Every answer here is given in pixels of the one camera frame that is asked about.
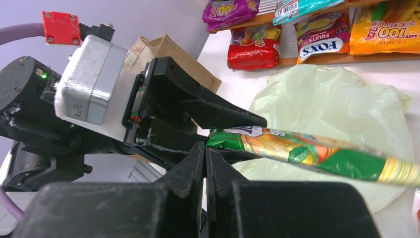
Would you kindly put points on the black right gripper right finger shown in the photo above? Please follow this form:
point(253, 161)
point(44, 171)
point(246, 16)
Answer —
point(240, 208)

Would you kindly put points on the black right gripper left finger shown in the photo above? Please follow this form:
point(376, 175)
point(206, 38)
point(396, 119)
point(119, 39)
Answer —
point(170, 207)

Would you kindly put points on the green Fox's candy bag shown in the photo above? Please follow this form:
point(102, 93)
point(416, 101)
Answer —
point(324, 154)

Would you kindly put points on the pale green plastic grocery bag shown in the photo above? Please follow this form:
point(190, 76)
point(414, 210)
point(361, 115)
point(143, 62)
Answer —
point(336, 103)

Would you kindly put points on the brown paper bag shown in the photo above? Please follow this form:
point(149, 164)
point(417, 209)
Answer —
point(143, 51)

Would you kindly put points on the red candy bag bottom shelf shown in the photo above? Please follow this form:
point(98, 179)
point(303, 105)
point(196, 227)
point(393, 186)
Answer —
point(254, 47)

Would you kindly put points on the purple candy bag middle shelf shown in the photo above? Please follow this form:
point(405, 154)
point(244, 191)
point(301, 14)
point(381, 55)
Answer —
point(223, 13)

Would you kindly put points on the red Fox's candy bag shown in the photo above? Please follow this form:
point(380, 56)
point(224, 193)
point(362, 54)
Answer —
point(323, 33)

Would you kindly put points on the orange candy bag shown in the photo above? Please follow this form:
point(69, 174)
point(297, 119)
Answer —
point(386, 27)

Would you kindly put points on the wooden snack shelf rack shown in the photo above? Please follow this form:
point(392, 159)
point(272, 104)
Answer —
point(321, 26)

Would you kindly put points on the teal white snack packet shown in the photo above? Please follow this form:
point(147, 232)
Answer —
point(289, 10)

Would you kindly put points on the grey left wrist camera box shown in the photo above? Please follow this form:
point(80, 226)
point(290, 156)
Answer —
point(94, 89)

